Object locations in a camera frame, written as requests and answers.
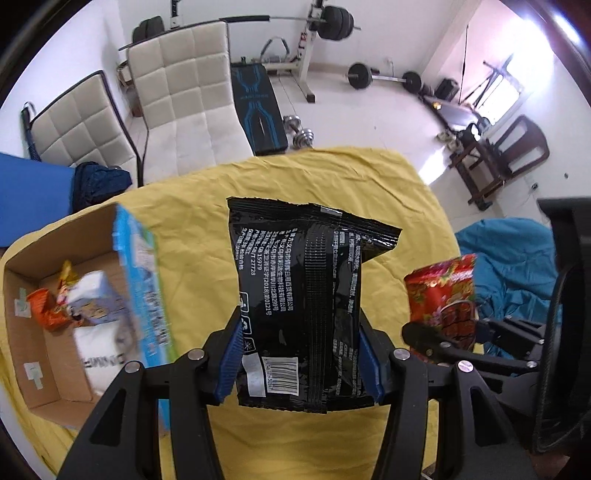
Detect red snack bag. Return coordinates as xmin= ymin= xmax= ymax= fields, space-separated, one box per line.
xmin=405 ymin=254 xmax=477 ymax=351

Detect white soft pouch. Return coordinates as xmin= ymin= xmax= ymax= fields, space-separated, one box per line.
xmin=73 ymin=320 xmax=139 ymax=396

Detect light blue tissue pack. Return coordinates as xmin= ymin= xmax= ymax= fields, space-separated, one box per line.
xmin=66 ymin=270 xmax=128 ymax=325

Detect black snack bag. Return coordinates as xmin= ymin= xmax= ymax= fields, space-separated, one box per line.
xmin=228 ymin=197 xmax=402 ymax=414

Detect orange snack bag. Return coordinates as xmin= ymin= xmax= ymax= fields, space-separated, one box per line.
xmin=26 ymin=288 xmax=71 ymax=332

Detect yellow snack bag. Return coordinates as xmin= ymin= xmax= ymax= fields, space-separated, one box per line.
xmin=56 ymin=260 xmax=79 ymax=306

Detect teal blanket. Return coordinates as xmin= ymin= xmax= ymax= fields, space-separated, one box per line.
xmin=456 ymin=218 xmax=558 ymax=325

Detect cardboard box blue print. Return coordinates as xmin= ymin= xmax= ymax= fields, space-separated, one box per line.
xmin=3 ymin=203 xmax=177 ymax=429

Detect yellow tablecloth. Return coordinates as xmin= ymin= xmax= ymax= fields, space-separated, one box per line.
xmin=1 ymin=147 xmax=460 ymax=479

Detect dark wooden chair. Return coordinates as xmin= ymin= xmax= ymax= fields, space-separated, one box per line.
xmin=450 ymin=115 xmax=550 ymax=212

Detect dark blue cloth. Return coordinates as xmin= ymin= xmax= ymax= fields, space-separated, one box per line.
xmin=70 ymin=162 xmax=132 ymax=213

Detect black treadmill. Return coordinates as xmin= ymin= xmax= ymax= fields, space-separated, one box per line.
xmin=419 ymin=78 xmax=492 ymax=138

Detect chrome dumbbell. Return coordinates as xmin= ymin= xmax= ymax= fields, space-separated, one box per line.
xmin=283 ymin=115 xmax=315 ymax=150

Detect blue mat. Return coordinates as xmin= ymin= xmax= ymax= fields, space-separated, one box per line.
xmin=0 ymin=153 xmax=74 ymax=248

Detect black blue weight bench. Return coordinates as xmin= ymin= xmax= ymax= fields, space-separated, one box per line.
xmin=230 ymin=63 xmax=287 ymax=156

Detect floor barbell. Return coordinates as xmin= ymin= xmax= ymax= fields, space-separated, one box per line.
xmin=346 ymin=63 xmax=423 ymax=95

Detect white padded chair far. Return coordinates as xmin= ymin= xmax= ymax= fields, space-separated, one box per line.
xmin=31 ymin=70 xmax=143 ymax=188

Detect white padded chair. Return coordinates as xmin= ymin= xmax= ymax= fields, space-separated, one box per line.
xmin=126 ymin=21 xmax=253 ymax=184
xmin=31 ymin=70 xmax=143 ymax=188

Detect white barbell rack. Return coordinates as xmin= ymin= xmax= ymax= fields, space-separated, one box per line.
xmin=257 ymin=0 xmax=325 ymax=104

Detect white padded chair near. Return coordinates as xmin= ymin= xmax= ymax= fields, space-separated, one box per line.
xmin=126 ymin=21 xmax=253 ymax=184

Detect rack barbell with plates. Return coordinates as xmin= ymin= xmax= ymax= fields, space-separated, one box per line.
xmin=120 ymin=1 xmax=360 ymax=50

